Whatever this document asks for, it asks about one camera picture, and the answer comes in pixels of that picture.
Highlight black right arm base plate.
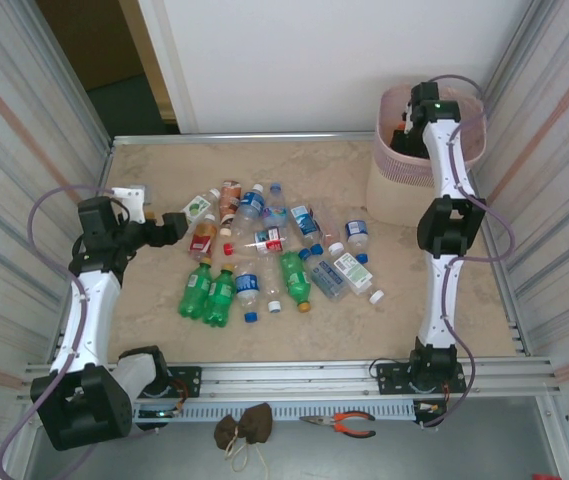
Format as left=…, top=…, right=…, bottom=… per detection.
left=374, top=360, right=468, bottom=396

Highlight small bottle blue label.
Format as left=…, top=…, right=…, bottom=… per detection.
left=343, top=218, right=371, bottom=265

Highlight pink plastic waste bin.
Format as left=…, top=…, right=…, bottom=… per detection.
left=366, top=82, right=488, bottom=226

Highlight clear bottle blue white label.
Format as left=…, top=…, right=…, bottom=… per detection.
left=288, top=203, right=326, bottom=257

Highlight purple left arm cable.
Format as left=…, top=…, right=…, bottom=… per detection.
left=0, top=184, right=160, bottom=480

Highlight amber tea bottle red label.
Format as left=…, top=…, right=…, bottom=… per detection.
left=187, top=213, right=219, bottom=261

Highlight clear unlabelled bottle white cap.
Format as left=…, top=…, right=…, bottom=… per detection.
left=256, top=252, right=285, bottom=315

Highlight white slotted cable duct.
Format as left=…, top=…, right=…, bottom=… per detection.
left=131, top=402, right=418, bottom=425

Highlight grey metal shelf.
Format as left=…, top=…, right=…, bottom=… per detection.
left=23, top=397, right=569, bottom=480

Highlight clear bottle purple label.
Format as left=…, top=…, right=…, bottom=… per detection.
left=262, top=182, right=290, bottom=231

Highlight beige pouch string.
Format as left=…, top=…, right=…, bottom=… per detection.
left=222, top=439, right=270, bottom=474

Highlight red white label bottle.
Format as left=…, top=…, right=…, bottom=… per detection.
left=222, top=225, right=288, bottom=257

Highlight clear bottle pale blue label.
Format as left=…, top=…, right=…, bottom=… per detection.
left=297, top=247, right=350, bottom=303

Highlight tan door edge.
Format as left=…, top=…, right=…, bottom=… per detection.
left=117, top=0, right=181, bottom=124

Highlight white door frame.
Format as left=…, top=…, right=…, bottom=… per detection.
left=136, top=0, right=200, bottom=135

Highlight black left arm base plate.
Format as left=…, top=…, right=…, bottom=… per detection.
left=166, top=366, right=203, bottom=399

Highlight small brown cloth pouch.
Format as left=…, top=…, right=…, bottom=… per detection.
left=213, top=417, right=241, bottom=450

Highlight large brown cloth pouch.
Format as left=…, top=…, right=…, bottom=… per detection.
left=237, top=402, right=275, bottom=445

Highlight orange handled pliers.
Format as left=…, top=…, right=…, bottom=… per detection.
left=297, top=410, right=378, bottom=439

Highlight pinkish clear bottle white cap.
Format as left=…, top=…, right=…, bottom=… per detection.
left=313, top=202, right=345, bottom=255

